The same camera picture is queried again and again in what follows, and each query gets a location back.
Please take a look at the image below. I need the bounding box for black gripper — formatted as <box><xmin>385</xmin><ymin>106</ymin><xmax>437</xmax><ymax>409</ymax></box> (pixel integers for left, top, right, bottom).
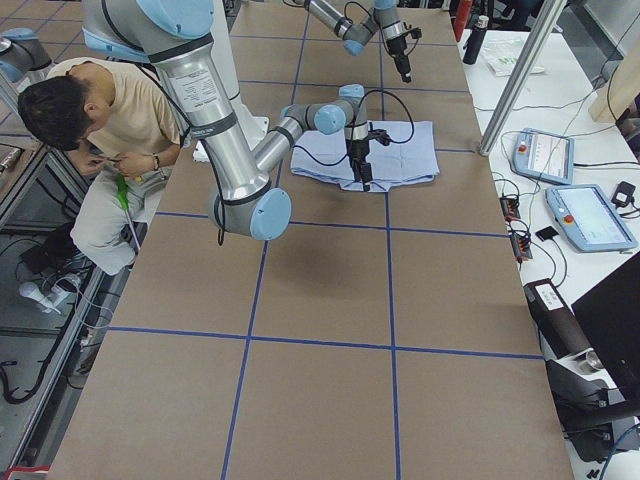
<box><xmin>345</xmin><ymin>125</ymin><xmax>371</xmax><ymax>192</ymax></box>
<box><xmin>384</xmin><ymin>22</ymin><xmax>412</xmax><ymax>83</ymax></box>

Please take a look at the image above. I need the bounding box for blue striped button-up shirt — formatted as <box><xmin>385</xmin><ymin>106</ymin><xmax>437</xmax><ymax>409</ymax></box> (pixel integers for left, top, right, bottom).
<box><xmin>290</xmin><ymin>121</ymin><xmax>440</xmax><ymax>193</ymax></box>

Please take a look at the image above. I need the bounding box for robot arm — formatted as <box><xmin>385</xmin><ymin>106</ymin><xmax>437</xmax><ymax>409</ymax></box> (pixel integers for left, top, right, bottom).
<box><xmin>83</xmin><ymin>1</ymin><xmax>372</xmax><ymax>240</ymax></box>
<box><xmin>293</xmin><ymin>0</ymin><xmax>422</xmax><ymax>83</ymax></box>

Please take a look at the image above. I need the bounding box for black bottle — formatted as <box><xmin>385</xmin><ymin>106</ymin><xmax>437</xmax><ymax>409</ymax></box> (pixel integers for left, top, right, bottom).
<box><xmin>462</xmin><ymin>15</ymin><xmax>489</xmax><ymax>65</ymax></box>

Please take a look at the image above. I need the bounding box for upper teach pendant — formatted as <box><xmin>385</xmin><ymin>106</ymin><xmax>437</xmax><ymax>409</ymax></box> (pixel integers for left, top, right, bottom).
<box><xmin>510</xmin><ymin>128</ymin><xmax>575</xmax><ymax>185</ymax></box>

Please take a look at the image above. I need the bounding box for teach pendant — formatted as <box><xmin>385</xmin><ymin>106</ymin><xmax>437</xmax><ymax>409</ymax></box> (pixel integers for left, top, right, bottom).
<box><xmin>545</xmin><ymin>184</ymin><xmax>638</xmax><ymax>253</ymax></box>
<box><xmin>510</xmin><ymin>128</ymin><xmax>575</xmax><ymax>185</ymax></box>

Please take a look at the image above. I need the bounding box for orange terminal board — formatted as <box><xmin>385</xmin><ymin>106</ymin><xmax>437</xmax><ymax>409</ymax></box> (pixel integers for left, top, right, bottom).
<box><xmin>499</xmin><ymin>196</ymin><xmax>533</xmax><ymax>264</ymax></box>

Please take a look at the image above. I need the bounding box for small black device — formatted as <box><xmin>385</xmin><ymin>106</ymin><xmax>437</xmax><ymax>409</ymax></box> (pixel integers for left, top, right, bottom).
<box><xmin>535</xmin><ymin>226</ymin><xmax>559</xmax><ymax>242</ymax></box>

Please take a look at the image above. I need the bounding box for lower teach pendant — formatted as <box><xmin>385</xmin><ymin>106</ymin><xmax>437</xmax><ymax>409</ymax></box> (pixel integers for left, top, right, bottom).
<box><xmin>545</xmin><ymin>184</ymin><xmax>638</xmax><ymax>253</ymax></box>

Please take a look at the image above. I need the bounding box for seated person in beige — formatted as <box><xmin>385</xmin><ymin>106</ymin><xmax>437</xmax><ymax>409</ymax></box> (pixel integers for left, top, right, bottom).
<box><xmin>17</xmin><ymin>57</ymin><xmax>181</xmax><ymax>275</ymax></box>

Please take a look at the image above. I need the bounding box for black box with label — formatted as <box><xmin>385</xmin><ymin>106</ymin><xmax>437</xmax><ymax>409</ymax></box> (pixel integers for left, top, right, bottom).
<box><xmin>523</xmin><ymin>279</ymin><xmax>591</xmax><ymax>358</ymax></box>

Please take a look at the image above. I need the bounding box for black monitor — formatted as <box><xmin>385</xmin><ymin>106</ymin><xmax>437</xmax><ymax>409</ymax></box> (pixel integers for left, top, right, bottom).
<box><xmin>572</xmin><ymin>255</ymin><xmax>639</xmax><ymax>399</ymax></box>

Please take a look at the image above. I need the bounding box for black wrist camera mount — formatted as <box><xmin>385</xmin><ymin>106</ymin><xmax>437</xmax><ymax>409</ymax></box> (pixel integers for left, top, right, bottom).
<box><xmin>368</xmin><ymin>129</ymin><xmax>392</xmax><ymax>146</ymax></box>
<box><xmin>403</xmin><ymin>23</ymin><xmax>422</xmax><ymax>40</ymax></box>

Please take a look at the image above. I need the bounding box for grey aluminium frame post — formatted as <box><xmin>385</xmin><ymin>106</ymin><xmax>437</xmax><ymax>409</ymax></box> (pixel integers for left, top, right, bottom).
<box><xmin>478</xmin><ymin>0</ymin><xmax>566</xmax><ymax>157</ymax></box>

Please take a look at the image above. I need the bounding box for green handled screwdriver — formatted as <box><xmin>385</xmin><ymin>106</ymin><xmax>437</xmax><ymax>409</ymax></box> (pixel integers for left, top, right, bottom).
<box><xmin>116</xmin><ymin>174</ymin><xmax>141</xmax><ymax>252</ymax></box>

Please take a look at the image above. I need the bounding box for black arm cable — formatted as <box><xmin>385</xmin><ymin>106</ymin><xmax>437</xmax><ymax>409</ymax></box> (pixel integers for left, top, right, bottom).
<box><xmin>134</xmin><ymin>59</ymin><xmax>416</xmax><ymax>246</ymax></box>

